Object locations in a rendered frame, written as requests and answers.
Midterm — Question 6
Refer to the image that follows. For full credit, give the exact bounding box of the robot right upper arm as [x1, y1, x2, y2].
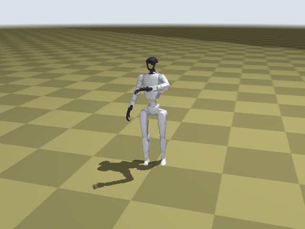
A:
[135, 74, 143, 95]

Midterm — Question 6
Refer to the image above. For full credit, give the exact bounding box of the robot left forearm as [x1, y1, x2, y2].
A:
[148, 83, 169, 92]

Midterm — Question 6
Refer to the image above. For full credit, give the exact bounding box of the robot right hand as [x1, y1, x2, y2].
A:
[126, 105, 133, 121]

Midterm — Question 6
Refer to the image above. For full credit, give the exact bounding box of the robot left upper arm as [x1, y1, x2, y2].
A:
[158, 74, 170, 91]

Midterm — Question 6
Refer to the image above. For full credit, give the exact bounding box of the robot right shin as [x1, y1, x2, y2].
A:
[142, 138, 150, 161]

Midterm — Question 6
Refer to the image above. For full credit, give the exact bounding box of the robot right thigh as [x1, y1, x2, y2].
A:
[140, 108, 151, 141]

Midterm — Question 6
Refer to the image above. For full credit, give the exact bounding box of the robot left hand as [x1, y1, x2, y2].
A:
[134, 86, 153, 94]

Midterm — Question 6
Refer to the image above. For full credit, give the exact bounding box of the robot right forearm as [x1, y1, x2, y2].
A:
[129, 90, 138, 108]

